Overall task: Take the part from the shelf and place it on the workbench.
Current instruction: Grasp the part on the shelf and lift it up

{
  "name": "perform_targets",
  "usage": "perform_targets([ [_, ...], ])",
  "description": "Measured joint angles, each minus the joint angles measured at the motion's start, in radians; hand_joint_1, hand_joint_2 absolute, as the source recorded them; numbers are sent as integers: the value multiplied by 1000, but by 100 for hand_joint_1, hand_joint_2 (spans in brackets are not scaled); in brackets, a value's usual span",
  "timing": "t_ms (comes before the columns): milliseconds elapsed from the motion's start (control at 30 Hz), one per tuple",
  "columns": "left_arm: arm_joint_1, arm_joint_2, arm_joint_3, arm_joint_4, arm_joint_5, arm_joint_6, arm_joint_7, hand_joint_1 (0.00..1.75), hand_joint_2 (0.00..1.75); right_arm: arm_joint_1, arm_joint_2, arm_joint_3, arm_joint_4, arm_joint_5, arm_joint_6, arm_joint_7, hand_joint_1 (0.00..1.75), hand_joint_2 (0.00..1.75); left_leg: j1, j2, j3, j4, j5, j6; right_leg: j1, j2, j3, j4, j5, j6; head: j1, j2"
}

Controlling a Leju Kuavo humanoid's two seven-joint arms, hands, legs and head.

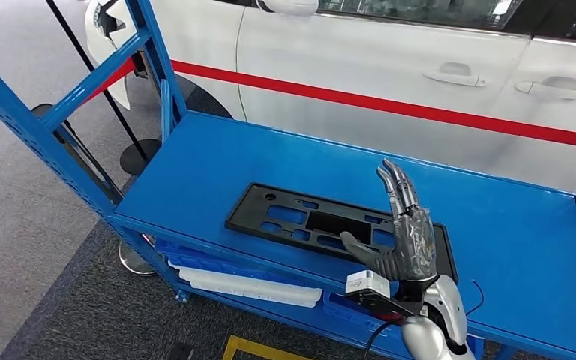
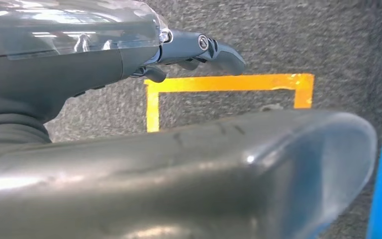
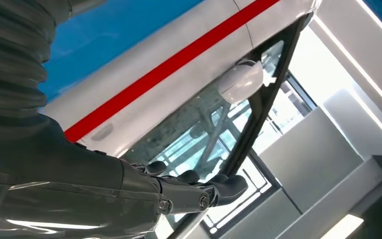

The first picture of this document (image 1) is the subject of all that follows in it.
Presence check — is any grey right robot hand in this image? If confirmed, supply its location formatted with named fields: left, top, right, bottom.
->
left=340, top=158, right=439, bottom=284

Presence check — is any black plastic plate frame part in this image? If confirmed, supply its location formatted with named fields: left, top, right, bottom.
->
left=224, top=182, right=459, bottom=284

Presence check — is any blue metal shelf rack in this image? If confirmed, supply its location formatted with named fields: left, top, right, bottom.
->
left=0, top=0, right=576, bottom=360

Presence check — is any red barrier belt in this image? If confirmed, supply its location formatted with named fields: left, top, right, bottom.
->
left=169, top=58, right=576, bottom=152
left=81, top=57, right=137, bottom=103

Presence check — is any white plastic crate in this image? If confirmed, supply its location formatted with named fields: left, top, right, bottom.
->
left=168, top=259, right=323, bottom=309

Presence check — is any white car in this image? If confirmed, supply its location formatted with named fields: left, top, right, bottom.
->
left=84, top=0, right=576, bottom=239

